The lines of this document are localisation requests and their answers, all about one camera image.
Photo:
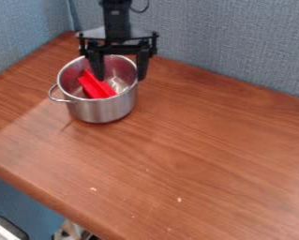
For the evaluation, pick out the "black and white chair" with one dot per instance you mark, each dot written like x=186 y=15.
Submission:
x=10 y=231

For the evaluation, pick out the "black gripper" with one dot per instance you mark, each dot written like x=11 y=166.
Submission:
x=118 y=38

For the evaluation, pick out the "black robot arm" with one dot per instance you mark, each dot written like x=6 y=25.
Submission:
x=113 y=4

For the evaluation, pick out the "metal pot with handles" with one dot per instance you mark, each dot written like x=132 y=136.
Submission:
x=104 y=109

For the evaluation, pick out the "red plastic block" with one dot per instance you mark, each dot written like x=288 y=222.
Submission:
x=97 y=89

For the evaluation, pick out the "light object under table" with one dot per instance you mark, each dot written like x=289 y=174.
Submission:
x=72 y=231

